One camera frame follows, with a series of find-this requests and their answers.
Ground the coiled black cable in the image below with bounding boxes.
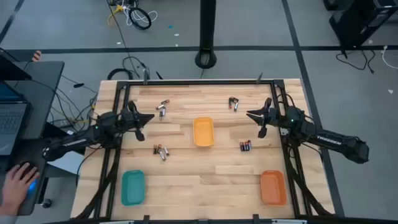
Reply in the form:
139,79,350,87
128,6,152,31

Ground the black computer mouse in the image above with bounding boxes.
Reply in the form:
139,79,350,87
26,179,40,200

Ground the grey power strip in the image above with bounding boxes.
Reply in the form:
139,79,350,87
51,118,74,129

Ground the teal plastic tray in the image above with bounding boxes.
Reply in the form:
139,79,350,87
121,169,146,207

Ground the person's hand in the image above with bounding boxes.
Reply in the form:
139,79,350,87
0,161,40,215

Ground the black aluminium table frame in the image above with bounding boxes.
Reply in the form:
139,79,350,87
71,79,336,224

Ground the grey laptop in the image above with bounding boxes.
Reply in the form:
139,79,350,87
0,81,30,156

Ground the yellow floor cable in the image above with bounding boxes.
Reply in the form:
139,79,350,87
107,4,125,26

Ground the black monitor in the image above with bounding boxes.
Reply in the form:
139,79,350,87
0,48,32,81

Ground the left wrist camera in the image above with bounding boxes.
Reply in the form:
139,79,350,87
134,126,146,142

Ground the black equipment rack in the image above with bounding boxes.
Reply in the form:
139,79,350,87
328,0,398,49

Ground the thick black cable arc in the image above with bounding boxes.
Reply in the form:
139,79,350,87
107,67,134,81

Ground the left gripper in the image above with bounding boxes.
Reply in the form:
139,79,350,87
119,100,155,129

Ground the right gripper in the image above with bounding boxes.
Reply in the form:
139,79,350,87
246,97,280,128

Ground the white floor cable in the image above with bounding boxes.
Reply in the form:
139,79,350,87
123,2,159,27

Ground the white cable with plug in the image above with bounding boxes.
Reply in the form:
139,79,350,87
381,45,398,70

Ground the orange plastic tray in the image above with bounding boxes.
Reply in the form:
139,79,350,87
260,170,287,207

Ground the black floor cable with plug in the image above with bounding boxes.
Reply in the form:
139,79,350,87
335,49,376,75

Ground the black camera stand pole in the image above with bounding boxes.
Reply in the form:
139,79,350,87
195,0,218,70

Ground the white box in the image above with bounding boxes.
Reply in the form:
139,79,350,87
55,151,85,175

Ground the yellow plastic tray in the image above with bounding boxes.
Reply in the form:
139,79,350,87
192,116,216,147

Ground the black desk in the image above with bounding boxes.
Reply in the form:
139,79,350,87
0,60,65,217

